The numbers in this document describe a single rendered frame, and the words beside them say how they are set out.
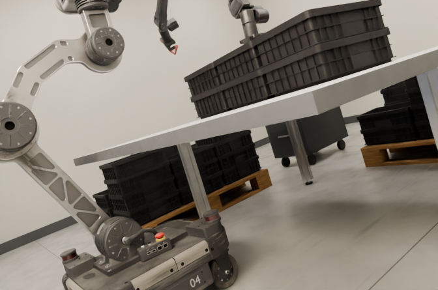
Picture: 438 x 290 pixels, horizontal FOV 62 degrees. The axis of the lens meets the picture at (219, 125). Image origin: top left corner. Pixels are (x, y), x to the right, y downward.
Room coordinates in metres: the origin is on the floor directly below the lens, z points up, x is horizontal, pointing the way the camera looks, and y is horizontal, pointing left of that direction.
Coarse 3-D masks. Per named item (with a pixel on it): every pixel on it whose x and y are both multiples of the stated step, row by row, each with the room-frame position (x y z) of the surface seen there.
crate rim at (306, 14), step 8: (368, 0) 1.30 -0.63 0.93; (376, 0) 1.32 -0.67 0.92; (312, 8) 1.14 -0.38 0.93; (320, 8) 1.16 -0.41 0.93; (328, 8) 1.18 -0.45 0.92; (336, 8) 1.20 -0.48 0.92; (344, 8) 1.22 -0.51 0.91; (352, 8) 1.24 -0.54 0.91; (296, 16) 1.17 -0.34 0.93; (304, 16) 1.15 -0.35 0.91; (312, 16) 1.14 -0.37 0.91; (280, 24) 1.24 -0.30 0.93; (288, 24) 1.21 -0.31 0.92; (272, 32) 1.28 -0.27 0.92; (280, 32) 1.25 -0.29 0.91; (256, 40) 1.36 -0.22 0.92; (264, 40) 1.32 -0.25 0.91
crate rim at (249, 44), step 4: (244, 44) 1.42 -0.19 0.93; (248, 44) 1.40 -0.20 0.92; (252, 44) 1.40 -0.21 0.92; (240, 48) 1.45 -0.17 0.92; (244, 48) 1.42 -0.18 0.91; (248, 48) 1.41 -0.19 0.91; (232, 52) 1.50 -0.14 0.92; (236, 52) 1.47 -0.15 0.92; (240, 52) 1.45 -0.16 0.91; (224, 56) 1.55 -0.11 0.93; (228, 56) 1.52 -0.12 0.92; (232, 56) 1.50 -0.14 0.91; (216, 60) 1.60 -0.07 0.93; (220, 60) 1.58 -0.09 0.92; (224, 60) 1.55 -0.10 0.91; (216, 64) 1.61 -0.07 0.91
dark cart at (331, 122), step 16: (336, 112) 3.51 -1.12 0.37; (272, 128) 3.50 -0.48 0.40; (304, 128) 3.23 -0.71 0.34; (320, 128) 3.34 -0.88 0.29; (336, 128) 3.47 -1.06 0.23; (272, 144) 3.55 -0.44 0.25; (288, 144) 3.39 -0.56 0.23; (304, 144) 3.23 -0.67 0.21; (320, 144) 3.31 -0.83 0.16; (288, 160) 3.57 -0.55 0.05
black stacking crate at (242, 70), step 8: (256, 48) 1.41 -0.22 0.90; (240, 56) 1.48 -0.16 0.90; (248, 56) 1.43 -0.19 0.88; (256, 56) 1.40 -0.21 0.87; (224, 64) 1.57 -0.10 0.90; (232, 64) 1.53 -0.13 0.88; (240, 64) 1.48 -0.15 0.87; (248, 64) 1.45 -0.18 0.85; (256, 64) 1.41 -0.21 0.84; (224, 72) 1.60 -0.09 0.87; (232, 72) 1.54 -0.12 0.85; (240, 72) 1.51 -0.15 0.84; (248, 72) 1.44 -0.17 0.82; (224, 80) 1.60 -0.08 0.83
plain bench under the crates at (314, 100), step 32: (384, 64) 1.20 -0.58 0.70; (416, 64) 0.80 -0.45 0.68; (288, 96) 0.69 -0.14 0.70; (320, 96) 0.60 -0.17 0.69; (352, 96) 0.65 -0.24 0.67; (192, 128) 0.91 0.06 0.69; (224, 128) 0.80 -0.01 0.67; (288, 128) 2.71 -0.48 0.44; (96, 160) 1.58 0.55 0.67; (192, 160) 2.16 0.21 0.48; (192, 192) 2.17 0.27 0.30
